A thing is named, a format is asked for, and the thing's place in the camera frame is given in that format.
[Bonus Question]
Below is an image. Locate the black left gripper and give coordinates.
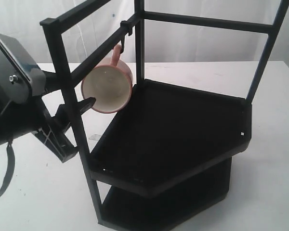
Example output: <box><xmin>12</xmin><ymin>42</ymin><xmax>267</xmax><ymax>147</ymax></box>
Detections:
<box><xmin>31</xmin><ymin>70</ymin><xmax>96</xmax><ymax>163</ymax></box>

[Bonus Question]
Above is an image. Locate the pink ceramic mug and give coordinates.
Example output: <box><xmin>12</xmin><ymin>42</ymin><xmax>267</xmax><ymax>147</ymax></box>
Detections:
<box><xmin>81</xmin><ymin>44</ymin><xmax>133</xmax><ymax>114</ymax></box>

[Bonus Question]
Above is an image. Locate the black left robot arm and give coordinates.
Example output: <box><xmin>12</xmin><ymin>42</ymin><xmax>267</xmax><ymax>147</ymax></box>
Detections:
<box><xmin>0</xmin><ymin>86</ymin><xmax>79</xmax><ymax>163</ymax></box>

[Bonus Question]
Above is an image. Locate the black metal shelf rack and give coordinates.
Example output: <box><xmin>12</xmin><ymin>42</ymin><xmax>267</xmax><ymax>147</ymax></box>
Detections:
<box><xmin>40</xmin><ymin>0</ymin><xmax>289</xmax><ymax>231</ymax></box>

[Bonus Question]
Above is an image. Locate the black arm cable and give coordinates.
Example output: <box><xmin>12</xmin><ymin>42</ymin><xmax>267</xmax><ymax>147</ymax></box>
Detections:
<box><xmin>0</xmin><ymin>141</ymin><xmax>16</xmax><ymax>203</ymax></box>

